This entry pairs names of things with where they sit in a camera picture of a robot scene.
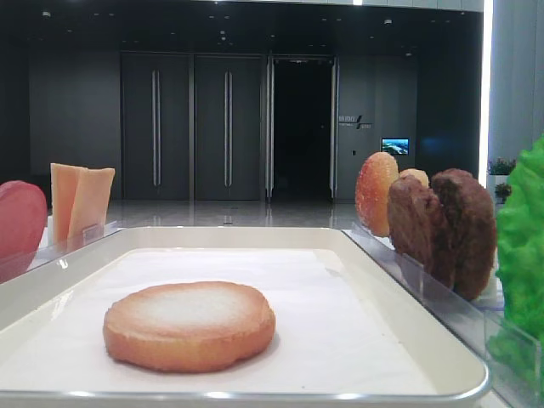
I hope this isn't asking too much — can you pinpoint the round bread slice on tray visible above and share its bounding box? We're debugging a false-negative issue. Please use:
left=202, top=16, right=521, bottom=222
left=103, top=281, right=276, bottom=373

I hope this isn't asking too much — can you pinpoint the clear acrylic right rail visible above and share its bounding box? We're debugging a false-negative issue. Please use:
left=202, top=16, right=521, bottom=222
left=345, top=224, right=543, bottom=407

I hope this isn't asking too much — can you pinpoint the clear acrylic left rail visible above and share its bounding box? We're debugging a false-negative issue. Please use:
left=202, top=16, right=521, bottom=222
left=1, top=221, right=119, bottom=283

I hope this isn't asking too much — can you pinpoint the bread slice right rack front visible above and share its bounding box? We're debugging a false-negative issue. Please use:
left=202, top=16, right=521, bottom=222
left=354, top=152, right=399, bottom=237

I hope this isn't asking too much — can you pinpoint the potted flower plant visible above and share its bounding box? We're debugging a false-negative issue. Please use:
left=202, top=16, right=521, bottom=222
left=487, top=157, right=516, bottom=204

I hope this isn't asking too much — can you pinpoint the clear acrylic rail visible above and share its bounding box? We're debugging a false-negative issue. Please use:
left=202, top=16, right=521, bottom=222
left=1, top=221, right=119, bottom=283
left=345, top=224, right=543, bottom=407

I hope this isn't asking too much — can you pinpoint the bread slice right rack rear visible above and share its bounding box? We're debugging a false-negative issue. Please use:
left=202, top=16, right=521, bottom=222
left=399, top=168, right=429, bottom=187

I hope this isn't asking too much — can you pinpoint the dark double door right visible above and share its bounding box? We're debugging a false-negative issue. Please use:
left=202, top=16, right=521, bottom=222
left=195, top=56, right=261, bottom=201

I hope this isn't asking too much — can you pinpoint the white metal tray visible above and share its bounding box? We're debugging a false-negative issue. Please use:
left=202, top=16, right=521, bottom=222
left=1, top=227, right=490, bottom=407

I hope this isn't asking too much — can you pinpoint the bread slice rack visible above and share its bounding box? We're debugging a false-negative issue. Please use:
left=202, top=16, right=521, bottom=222
left=399, top=168, right=429, bottom=187
left=354, top=152, right=399, bottom=237

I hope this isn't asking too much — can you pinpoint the brown meat patty front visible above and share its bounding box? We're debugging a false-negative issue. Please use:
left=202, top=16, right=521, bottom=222
left=388, top=175, right=455, bottom=289

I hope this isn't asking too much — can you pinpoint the small wall display screen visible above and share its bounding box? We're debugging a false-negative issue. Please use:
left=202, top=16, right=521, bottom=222
left=381, top=139, right=410, bottom=156

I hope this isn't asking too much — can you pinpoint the green lettuce leaf in rack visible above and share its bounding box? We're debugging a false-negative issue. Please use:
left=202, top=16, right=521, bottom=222
left=490, top=139, right=543, bottom=385

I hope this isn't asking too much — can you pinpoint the open glass doorway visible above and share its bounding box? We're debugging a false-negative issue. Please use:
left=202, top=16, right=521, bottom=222
left=270, top=57, right=333, bottom=202

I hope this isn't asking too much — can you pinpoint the dark double door left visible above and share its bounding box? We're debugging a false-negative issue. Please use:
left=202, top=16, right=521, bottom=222
left=122, top=54, right=190, bottom=200

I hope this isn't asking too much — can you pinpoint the white paper tray liner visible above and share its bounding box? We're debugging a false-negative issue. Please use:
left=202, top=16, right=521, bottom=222
left=1, top=248, right=434, bottom=394

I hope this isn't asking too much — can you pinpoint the dark double door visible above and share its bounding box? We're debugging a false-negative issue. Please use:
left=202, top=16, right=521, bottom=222
left=195, top=56, right=261, bottom=201
left=122, top=54, right=190, bottom=200

